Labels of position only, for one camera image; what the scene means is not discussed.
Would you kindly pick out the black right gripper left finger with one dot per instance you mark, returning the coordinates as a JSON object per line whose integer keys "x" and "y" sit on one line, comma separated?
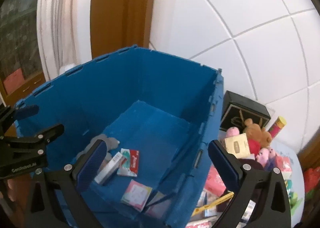
{"x": 55, "y": 199}

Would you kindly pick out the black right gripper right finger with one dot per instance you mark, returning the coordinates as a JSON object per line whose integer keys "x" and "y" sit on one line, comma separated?
{"x": 272, "y": 208}

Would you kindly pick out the white long box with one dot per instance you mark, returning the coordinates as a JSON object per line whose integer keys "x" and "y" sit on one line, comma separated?
{"x": 109, "y": 168}

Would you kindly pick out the red green wipes packet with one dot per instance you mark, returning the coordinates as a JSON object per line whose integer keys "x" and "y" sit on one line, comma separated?
{"x": 129, "y": 166}

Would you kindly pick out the pink white tissue packet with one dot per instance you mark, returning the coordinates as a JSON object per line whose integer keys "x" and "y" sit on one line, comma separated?
{"x": 136, "y": 195}

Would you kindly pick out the small pink pig plush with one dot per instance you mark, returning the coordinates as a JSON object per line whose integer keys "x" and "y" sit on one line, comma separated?
{"x": 265, "y": 156}

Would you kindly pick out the brown teddy bear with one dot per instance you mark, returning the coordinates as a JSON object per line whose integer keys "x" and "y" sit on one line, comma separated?
{"x": 255, "y": 132}

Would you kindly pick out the beige tissue box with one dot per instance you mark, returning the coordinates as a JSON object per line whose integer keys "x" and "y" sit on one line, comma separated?
{"x": 237, "y": 145}

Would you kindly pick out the pink tissue pack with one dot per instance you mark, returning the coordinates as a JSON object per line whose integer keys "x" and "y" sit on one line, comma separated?
{"x": 214, "y": 184}

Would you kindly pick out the yellow red cylinder can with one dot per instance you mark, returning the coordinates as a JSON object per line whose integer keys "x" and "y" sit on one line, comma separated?
{"x": 277, "y": 126}

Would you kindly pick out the yellow plastic hanger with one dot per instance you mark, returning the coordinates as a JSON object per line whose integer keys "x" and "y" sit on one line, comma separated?
{"x": 218, "y": 201}

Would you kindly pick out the wooden cabinet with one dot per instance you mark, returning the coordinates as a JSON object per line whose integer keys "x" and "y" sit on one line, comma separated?
{"x": 16, "y": 86}

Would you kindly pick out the black gold gift box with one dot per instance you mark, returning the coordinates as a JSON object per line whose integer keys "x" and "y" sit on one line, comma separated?
{"x": 237, "y": 108}

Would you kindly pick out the blue plastic storage crate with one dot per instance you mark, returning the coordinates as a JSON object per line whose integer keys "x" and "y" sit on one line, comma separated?
{"x": 166, "y": 107}

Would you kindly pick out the white curtain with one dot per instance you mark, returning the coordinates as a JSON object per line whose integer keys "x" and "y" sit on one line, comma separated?
{"x": 63, "y": 35}

